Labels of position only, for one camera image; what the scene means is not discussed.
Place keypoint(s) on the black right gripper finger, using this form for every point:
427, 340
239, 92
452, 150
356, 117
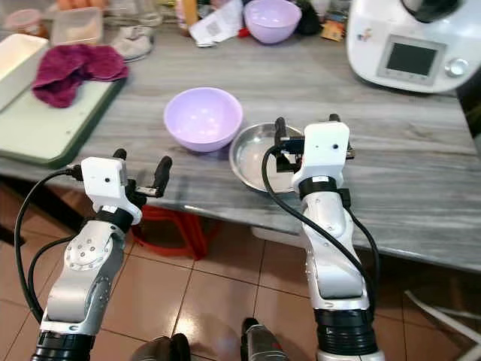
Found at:
334, 118
280, 131

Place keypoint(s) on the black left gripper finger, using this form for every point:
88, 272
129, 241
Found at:
164, 171
119, 153

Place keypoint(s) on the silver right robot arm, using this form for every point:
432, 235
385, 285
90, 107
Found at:
334, 263

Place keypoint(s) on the stainless steel plate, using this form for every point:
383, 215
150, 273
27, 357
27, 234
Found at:
252, 158

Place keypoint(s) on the red stool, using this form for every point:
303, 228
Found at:
180, 229

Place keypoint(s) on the lilac plastic bowl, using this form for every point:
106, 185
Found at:
203, 120
272, 19

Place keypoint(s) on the pale green tray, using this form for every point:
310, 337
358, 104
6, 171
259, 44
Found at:
49, 128

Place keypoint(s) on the white box under table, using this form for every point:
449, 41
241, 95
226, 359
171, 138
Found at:
274, 235

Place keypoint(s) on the small yellow box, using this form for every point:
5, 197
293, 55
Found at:
332, 30

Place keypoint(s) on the magenta towel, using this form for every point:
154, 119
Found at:
75, 71

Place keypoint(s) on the white kitchen appliance with screen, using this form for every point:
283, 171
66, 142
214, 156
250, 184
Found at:
413, 53

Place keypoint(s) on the grey crumpled cloth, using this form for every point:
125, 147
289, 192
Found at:
131, 43

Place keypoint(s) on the white paper packet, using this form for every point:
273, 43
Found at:
214, 26

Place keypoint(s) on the white rectangular container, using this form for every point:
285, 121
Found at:
16, 68

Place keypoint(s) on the clear plastic food box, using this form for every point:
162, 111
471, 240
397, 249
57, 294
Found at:
77, 26

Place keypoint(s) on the pink lidded jar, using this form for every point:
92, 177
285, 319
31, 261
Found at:
24, 21

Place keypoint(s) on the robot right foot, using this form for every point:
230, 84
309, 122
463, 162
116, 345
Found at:
263, 342

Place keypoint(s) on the white floor rack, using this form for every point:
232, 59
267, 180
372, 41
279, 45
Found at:
447, 316

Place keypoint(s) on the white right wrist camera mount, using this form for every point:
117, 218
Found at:
323, 150

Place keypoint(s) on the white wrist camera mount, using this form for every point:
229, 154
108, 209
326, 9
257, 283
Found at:
101, 180
323, 150

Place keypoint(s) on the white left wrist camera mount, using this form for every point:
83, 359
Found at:
101, 180

